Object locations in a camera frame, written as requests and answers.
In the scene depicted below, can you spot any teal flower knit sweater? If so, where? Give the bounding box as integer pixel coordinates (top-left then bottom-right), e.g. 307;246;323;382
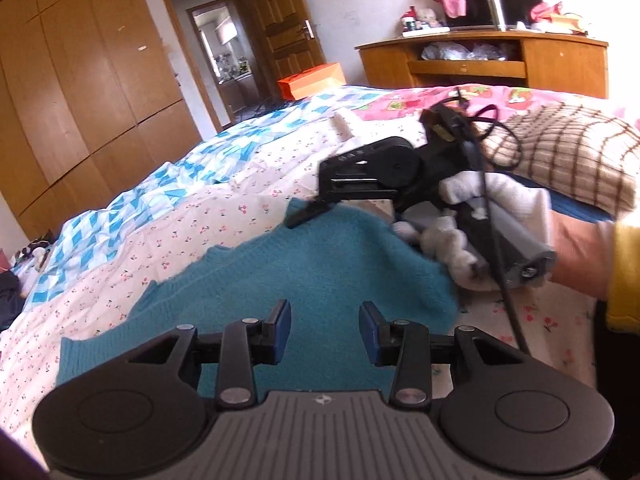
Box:
56;205;458;393

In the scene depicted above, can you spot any right forearm yellow sleeve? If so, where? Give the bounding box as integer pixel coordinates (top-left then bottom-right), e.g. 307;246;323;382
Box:
544;208;640;335

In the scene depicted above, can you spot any white gloved right hand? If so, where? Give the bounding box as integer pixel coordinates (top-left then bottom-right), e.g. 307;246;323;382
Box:
392;171;553;292

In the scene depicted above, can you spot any orange box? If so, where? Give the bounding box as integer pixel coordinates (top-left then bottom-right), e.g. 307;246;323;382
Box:
278;63;346;101

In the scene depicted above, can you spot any pink cartoon print pillow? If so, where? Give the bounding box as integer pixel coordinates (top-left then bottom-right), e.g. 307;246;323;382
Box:
355;84;639;128

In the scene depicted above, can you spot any white cherry print bedsheet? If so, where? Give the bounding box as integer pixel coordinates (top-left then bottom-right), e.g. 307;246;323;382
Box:
1;110;596;467

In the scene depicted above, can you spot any brown checked cloth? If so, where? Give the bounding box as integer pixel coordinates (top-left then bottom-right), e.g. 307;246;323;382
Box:
484;102;639;219

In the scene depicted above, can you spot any wooden door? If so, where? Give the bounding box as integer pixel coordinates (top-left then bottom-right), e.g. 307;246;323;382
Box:
244;0;326;96

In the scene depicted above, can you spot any silver thermos bottle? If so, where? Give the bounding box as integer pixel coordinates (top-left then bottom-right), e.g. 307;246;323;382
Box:
487;0;506;32

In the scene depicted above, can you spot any wooden tv cabinet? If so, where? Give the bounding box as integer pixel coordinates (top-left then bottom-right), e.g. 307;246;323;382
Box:
356;29;608;99

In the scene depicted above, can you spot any blue white checked quilt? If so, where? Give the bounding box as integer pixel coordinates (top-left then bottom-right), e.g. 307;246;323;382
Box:
24;86;385;311

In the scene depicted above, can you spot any wooden wardrobe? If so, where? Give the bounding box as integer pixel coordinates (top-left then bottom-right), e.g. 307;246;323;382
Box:
1;0;201;238

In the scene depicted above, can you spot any dark navy jacket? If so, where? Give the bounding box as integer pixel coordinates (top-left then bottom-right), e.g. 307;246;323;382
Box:
0;271;25;332

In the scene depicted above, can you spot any black cable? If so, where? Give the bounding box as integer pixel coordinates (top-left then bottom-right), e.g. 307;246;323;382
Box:
429;86;534;357

